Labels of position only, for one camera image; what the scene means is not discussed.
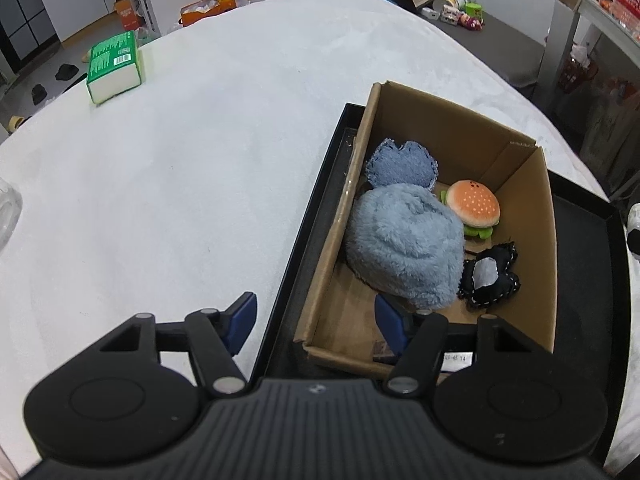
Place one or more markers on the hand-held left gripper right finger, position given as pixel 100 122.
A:
pixel 392 327

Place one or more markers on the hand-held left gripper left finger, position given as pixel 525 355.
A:
pixel 240 322

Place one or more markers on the light blue fluffy cloth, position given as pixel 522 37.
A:
pixel 405 247

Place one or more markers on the black plush toy white patch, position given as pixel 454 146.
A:
pixel 487 275

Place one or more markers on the burger plush toy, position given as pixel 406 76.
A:
pixel 472 205

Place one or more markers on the denim plush toy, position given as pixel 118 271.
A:
pixel 402 165

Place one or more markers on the brown cardboard box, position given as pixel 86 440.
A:
pixel 520 220

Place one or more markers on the black tray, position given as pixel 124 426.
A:
pixel 310 260

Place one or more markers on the clear glass jar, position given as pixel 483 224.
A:
pixel 7 212

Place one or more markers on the green tissue pack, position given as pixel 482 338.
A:
pixel 115 67

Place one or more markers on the dark grey bench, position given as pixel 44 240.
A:
pixel 500 50

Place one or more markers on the tape roll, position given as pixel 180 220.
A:
pixel 16 124

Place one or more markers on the black shoe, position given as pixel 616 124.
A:
pixel 39 94
pixel 65 72

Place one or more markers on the red plush toy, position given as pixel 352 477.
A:
pixel 470 21

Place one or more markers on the large orange carton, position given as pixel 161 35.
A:
pixel 215 5

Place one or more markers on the small orange carton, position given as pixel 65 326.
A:
pixel 131 12

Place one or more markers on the white tin can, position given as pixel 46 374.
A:
pixel 455 0

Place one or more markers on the grey table leg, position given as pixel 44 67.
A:
pixel 557 35

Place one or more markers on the dark grey panel cabinet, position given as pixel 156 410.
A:
pixel 25 15

